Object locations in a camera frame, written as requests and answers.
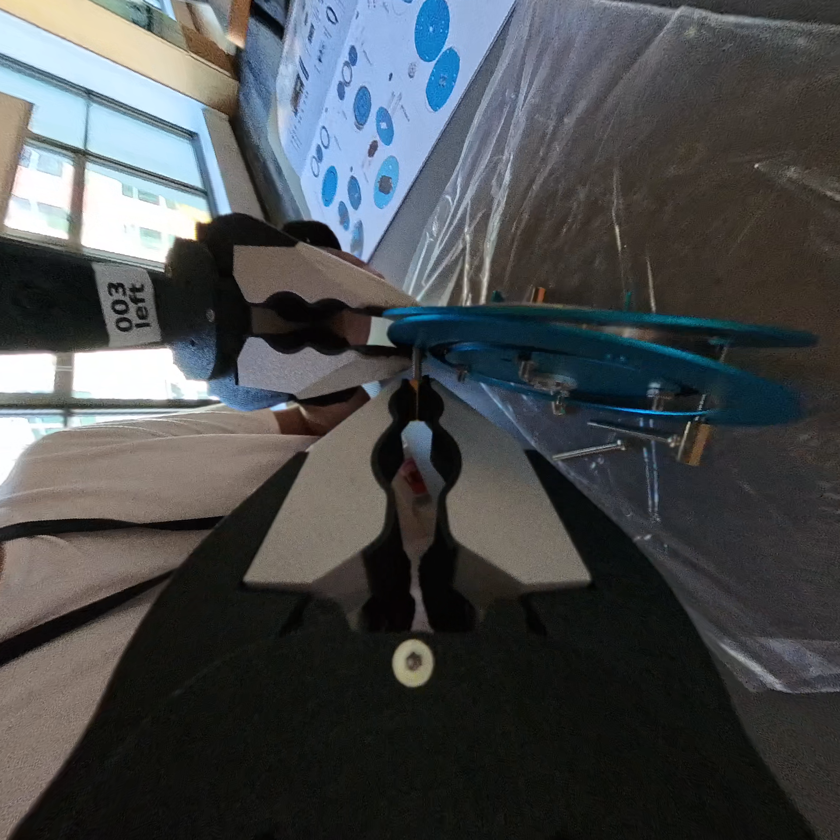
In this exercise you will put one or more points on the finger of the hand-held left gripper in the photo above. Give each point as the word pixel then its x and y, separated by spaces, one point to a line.
pixel 315 275
pixel 308 374

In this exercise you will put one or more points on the person's left hand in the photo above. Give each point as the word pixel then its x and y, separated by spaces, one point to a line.
pixel 334 410

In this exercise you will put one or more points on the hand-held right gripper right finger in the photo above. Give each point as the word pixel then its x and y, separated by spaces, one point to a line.
pixel 518 525

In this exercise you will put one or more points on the grey desk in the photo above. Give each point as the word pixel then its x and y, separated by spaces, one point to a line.
pixel 754 590

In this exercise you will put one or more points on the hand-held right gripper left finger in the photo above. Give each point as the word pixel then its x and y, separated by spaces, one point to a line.
pixel 315 525

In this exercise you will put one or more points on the clear plastic bag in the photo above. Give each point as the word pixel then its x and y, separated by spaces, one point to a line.
pixel 656 164

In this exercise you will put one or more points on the blue round rotating base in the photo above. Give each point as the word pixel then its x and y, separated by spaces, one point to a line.
pixel 754 394

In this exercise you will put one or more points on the white assembly guide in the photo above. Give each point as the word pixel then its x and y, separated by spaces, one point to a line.
pixel 407 131

